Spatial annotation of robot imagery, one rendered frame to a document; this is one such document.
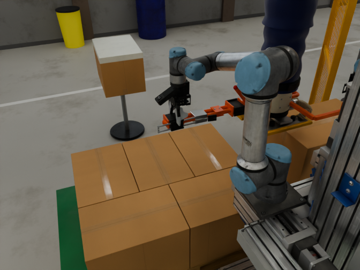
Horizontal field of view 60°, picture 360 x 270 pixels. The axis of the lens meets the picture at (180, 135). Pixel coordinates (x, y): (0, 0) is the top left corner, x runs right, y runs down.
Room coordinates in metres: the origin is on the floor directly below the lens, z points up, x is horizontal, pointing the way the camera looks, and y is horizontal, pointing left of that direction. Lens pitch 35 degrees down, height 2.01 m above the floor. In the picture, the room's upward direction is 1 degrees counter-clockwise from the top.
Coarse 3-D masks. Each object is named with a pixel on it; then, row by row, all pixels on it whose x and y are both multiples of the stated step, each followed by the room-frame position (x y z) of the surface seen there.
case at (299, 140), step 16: (288, 112) 1.78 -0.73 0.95; (320, 112) 1.77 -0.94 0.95; (304, 128) 1.59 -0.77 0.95; (320, 128) 1.59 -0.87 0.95; (288, 144) 1.52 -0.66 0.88; (304, 144) 1.43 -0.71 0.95; (320, 144) 1.42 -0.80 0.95; (304, 160) 1.39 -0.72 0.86; (288, 176) 1.47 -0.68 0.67; (304, 176) 1.40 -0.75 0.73
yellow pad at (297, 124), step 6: (294, 120) 1.45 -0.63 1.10; (300, 120) 1.46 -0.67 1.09; (306, 120) 1.46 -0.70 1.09; (270, 126) 1.40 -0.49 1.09; (276, 126) 1.40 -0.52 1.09; (282, 126) 1.40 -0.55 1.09; (288, 126) 1.40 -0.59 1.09; (294, 126) 1.41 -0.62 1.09; (300, 126) 1.42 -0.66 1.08; (270, 132) 1.35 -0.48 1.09; (276, 132) 1.36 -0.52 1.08
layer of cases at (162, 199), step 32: (192, 128) 2.23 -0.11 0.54; (96, 160) 1.82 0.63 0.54; (128, 160) 1.82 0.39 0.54; (160, 160) 1.81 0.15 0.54; (192, 160) 1.80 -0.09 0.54; (224, 160) 1.79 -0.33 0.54; (96, 192) 1.48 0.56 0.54; (128, 192) 1.48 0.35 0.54; (160, 192) 1.47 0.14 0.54; (192, 192) 1.47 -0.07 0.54; (224, 192) 1.46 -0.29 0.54; (96, 224) 1.22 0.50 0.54; (128, 224) 1.21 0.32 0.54; (160, 224) 1.21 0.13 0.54; (192, 224) 1.20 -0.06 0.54; (224, 224) 1.25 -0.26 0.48; (96, 256) 1.01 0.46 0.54; (128, 256) 1.05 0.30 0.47; (160, 256) 1.11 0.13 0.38; (192, 256) 1.18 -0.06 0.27
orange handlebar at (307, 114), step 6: (294, 96) 1.54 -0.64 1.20; (294, 102) 1.45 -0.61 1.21; (216, 108) 1.40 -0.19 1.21; (222, 108) 1.42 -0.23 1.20; (294, 108) 1.42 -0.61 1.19; (300, 108) 1.39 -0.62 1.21; (210, 114) 1.35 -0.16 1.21; (216, 114) 1.36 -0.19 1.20; (222, 114) 1.38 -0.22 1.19; (306, 114) 1.34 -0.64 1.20; (312, 114) 1.32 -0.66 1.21; (324, 114) 1.32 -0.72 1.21; (330, 114) 1.32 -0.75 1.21; (336, 114) 1.34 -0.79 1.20; (192, 120) 1.31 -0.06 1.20
